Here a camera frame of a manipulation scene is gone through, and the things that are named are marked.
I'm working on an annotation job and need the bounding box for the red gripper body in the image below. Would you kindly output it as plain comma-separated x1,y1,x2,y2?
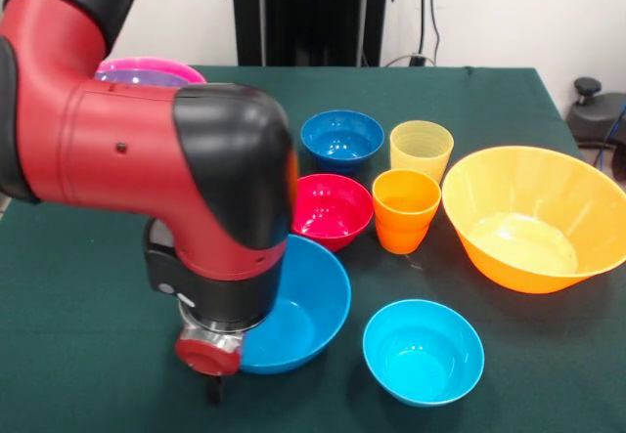
174,333,245,378

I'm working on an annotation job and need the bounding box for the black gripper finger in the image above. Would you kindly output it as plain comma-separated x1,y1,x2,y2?
206,374,226,406

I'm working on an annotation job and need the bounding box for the medium blue plastic bowl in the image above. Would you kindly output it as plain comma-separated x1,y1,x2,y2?
238,234,353,376

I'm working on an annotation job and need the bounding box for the small red plastic bowl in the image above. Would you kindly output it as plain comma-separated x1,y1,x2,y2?
291,172,376,253

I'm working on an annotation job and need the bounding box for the purple plastic bowl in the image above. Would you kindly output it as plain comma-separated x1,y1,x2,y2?
93,68,192,88

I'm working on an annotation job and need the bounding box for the large pink plastic bowl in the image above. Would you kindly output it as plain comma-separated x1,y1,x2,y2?
95,57,208,85

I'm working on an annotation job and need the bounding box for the small light blue bowl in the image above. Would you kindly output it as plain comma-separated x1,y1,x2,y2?
362,298,486,409

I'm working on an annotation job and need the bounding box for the orange plastic cup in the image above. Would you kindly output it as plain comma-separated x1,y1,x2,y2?
374,215,430,256
371,168,443,233

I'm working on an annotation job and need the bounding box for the small dark blue bowl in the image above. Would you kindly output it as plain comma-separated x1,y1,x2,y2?
299,108,386,175

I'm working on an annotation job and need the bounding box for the yellow plastic cup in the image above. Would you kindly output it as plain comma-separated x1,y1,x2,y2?
389,119,456,188

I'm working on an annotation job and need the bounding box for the large orange plastic bowl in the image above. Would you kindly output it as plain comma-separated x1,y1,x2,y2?
440,145,626,295

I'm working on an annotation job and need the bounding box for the dark green tablecloth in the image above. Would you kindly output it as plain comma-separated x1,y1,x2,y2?
0,64,626,433

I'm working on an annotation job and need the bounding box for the black wall cable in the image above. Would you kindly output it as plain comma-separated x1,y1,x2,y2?
418,0,442,65

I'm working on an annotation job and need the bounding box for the black pedestal leg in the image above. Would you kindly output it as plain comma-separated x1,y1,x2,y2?
565,76,626,149

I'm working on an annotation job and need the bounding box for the blue cable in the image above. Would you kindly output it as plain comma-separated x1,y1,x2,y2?
592,108,626,170

